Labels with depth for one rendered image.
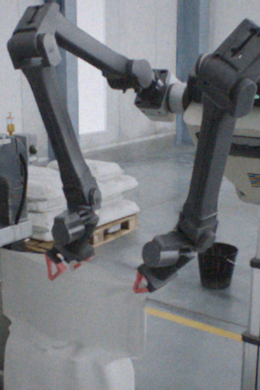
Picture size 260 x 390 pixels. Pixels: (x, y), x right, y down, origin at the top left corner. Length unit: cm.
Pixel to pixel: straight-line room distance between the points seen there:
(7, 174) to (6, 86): 545
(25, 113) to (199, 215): 627
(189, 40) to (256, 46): 918
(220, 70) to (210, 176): 23
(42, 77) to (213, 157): 42
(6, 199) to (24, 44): 62
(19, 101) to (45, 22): 603
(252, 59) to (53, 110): 50
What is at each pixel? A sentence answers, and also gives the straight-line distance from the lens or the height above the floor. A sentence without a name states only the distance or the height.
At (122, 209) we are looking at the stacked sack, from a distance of 510.
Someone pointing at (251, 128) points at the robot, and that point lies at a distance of 153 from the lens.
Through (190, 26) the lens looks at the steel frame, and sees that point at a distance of 1019.
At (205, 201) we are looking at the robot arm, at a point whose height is 128.
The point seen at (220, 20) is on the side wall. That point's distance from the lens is 1020.
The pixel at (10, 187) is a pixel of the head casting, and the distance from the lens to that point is 175.
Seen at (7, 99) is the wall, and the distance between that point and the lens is 718.
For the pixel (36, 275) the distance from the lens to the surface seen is 158.
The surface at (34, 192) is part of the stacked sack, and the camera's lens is 442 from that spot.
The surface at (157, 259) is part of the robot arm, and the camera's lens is 123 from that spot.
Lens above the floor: 157
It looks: 14 degrees down
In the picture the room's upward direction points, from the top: straight up
